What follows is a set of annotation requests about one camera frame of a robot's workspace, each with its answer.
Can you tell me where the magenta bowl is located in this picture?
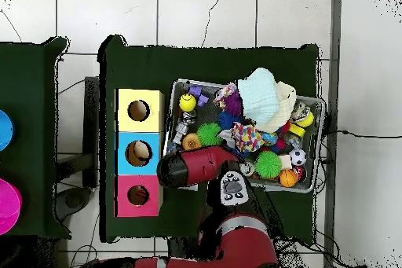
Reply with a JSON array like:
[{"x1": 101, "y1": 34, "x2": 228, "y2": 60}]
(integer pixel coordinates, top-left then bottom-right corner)
[{"x1": 0, "y1": 178, "x2": 23, "y2": 237}]

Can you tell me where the black cable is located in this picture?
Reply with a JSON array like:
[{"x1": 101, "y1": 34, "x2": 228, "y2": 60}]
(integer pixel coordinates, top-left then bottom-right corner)
[{"x1": 323, "y1": 128, "x2": 402, "y2": 140}]

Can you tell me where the yellow smiley ball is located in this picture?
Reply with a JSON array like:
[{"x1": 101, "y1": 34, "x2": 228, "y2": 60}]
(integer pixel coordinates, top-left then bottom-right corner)
[{"x1": 178, "y1": 92, "x2": 198, "y2": 112}]

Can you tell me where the blue bowl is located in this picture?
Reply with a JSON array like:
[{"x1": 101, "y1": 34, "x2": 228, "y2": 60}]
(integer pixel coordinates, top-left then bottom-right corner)
[{"x1": 0, "y1": 109, "x2": 16, "y2": 152}]

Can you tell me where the cream waffle cloth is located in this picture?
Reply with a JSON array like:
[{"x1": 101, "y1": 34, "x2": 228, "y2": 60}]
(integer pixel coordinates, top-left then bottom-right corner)
[{"x1": 255, "y1": 80, "x2": 298, "y2": 134}]

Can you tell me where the multicolour spiky caterpillar toy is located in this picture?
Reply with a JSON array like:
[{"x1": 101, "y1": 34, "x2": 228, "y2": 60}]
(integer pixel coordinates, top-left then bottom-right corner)
[{"x1": 269, "y1": 137, "x2": 287, "y2": 155}]

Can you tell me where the green cloth side table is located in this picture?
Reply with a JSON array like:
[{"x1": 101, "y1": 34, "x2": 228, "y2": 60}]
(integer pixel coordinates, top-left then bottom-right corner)
[{"x1": 0, "y1": 36, "x2": 71, "y2": 240}]

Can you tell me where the dark green tablecloth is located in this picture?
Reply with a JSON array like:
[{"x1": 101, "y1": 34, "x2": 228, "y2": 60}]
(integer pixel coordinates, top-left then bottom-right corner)
[{"x1": 98, "y1": 34, "x2": 320, "y2": 244}]

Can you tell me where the blue spiky ball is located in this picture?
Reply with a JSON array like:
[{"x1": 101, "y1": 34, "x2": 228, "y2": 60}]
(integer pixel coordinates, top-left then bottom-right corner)
[{"x1": 217, "y1": 111, "x2": 241, "y2": 130}]

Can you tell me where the mint waffle cloth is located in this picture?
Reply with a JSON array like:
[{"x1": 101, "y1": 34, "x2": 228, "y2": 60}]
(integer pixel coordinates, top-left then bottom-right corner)
[{"x1": 237, "y1": 67, "x2": 281, "y2": 124}]

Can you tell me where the green spiky ball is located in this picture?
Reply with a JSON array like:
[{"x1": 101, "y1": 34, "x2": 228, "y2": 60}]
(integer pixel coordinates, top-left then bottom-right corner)
[
  {"x1": 196, "y1": 122, "x2": 223, "y2": 147},
  {"x1": 254, "y1": 150, "x2": 283, "y2": 178}
]

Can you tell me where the purple plastic toy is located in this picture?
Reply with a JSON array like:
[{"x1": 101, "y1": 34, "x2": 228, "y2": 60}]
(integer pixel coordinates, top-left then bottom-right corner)
[{"x1": 188, "y1": 84, "x2": 210, "y2": 107}]

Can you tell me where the toy hamburger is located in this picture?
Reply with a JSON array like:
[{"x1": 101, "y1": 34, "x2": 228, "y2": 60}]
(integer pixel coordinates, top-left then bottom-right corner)
[{"x1": 181, "y1": 132, "x2": 203, "y2": 152}]

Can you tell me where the silver metallic toy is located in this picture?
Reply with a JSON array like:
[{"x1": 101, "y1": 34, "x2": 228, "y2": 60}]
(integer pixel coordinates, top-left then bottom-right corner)
[{"x1": 170, "y1": 110, "x2": 197, "y2": 145}]

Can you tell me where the crushed clear plastic bottle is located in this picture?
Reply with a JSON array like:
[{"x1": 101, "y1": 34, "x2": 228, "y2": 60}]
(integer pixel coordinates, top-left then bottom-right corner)
[{"x1": 280, "y1": 132, "x2": 304, "y2": 150}]

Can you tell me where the wooden three-hole box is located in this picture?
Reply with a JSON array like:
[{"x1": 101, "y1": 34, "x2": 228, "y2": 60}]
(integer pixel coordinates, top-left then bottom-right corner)
[{"x1": 114, "y1": 87, "x2": 165, "y2": 218}]

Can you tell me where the crumpled printed snack wrapper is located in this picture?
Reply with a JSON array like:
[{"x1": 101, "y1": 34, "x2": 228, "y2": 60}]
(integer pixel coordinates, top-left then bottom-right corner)
[{"x1": 213, "y1": 83, "x2": 238, "y2": 105}]

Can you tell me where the colourful dotted crumpled wrapper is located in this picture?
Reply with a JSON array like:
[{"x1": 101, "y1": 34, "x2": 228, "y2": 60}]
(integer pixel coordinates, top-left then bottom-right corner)
[{"x1": 231, "y1": 122, "x2": 266, "y2": 153}]

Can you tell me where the plain wooden block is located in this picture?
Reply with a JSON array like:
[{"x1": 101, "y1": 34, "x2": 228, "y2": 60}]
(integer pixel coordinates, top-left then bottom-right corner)
[{"x1": 278, "y1": 153, "x2": 293, "y2": 171}]

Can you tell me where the orange basketball toy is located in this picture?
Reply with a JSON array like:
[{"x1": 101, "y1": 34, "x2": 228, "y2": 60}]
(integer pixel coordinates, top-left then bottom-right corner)
[{"x1": 278, "y1": 169, "x2": 298, "y2": 188}]

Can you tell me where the blue globe ball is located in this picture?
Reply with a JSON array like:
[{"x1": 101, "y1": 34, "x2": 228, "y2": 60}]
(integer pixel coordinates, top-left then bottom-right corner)
[{"x1": 261, "y1": 131, "x2": 279, "y2": 147}]

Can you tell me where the purple spiky ball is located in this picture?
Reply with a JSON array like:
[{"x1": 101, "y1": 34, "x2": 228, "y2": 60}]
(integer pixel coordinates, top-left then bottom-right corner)
[{"x1": 223, "y1": 91, "x2": 243, "y2": 117}]

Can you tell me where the black white soccer ball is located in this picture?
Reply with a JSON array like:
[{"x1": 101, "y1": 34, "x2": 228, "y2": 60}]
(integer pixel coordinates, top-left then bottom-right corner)
[{"x1": 288, "y1": 148, "x2": 308, "y2": 167}]

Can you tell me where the plain yellow ball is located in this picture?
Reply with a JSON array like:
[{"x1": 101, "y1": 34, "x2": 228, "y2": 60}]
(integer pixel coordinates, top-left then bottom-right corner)
[{"x1": 296, "y1": 111, "x2": 316, "y2": 128}]

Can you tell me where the yellow plastic block toy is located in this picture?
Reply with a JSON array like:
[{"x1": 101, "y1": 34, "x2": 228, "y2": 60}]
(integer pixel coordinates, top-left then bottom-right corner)
[{"x1": 287, "y1": 122, "x2": 306, "y2": 138}]

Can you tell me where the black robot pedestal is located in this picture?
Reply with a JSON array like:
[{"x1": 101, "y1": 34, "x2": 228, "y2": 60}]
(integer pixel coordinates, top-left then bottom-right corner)
[{"x1": 167, "y1": 237, "x2": 202, "y2": 261}]

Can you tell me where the silver mesh bin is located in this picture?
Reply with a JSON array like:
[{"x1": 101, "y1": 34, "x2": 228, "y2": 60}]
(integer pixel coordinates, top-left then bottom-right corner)
[{"x1": 164, "y1": 78, "x2": 327, "y2": 194}]

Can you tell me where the silver drink can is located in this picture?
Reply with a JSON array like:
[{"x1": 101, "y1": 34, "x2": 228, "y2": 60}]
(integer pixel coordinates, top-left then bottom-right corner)
[{"x1": 239, "y1": 160, "x2": 256, "y2": 177}]

